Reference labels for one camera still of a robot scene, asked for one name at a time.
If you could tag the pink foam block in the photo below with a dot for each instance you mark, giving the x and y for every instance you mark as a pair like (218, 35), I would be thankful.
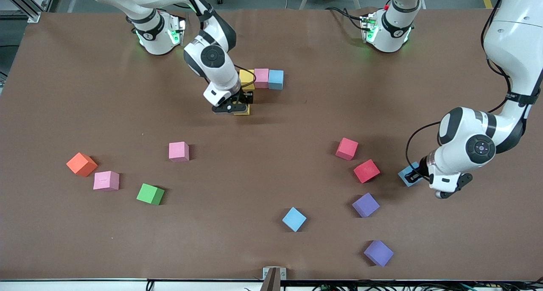
(261, 78)
(178, 151)
(106, 180)

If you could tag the green foam block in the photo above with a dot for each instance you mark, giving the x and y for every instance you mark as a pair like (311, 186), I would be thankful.
(149, 193)

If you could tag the red foam block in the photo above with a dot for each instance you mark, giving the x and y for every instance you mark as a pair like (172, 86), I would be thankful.
(366, 170)
(347, 149)

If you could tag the blue foam block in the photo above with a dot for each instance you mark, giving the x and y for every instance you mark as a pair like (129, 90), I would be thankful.
(403, 176)
(294, 219)
(275, 79)

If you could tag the aluminium frame post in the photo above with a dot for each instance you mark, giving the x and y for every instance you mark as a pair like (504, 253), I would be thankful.
(25, 9)

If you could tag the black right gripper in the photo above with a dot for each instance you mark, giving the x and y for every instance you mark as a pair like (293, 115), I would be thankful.
(242, 96)

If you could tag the purple foam block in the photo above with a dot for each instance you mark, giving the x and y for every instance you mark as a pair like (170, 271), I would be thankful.
(378, 253)
(365, 204)

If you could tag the orange foam block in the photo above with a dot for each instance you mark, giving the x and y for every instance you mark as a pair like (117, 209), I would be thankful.
(81, 163)

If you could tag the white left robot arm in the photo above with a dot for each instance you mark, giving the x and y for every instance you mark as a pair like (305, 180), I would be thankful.
(509, 49)

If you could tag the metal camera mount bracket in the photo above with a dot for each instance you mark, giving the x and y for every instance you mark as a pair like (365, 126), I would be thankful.
(274, 276)

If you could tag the brown table cover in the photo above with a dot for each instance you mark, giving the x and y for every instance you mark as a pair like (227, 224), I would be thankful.
(63, 113)

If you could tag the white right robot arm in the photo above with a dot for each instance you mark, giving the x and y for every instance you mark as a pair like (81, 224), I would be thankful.
(155, 45)

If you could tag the yellow foam block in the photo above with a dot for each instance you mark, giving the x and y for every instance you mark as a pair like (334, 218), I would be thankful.
(246, 81)
(244, 111)

